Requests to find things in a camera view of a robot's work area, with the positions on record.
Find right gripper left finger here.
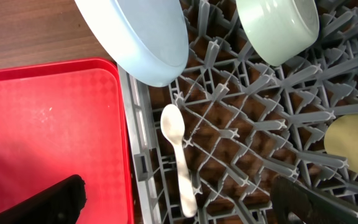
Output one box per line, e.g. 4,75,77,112
0,174,86,224

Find yellow plastic cup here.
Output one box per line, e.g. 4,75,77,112
324,114,358,173

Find red serving tray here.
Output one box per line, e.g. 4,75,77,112
0,58,134,223

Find green bowl with rice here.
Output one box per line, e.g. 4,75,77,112
236,0,319,67

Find white plastic spoon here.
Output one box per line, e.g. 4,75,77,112
160,104,197,218

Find grey dishwasher rack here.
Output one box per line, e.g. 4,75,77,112
120,1,358,223

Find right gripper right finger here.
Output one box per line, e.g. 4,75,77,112
270,176,358,224

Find light blue plate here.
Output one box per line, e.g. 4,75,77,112
75,0,189,87

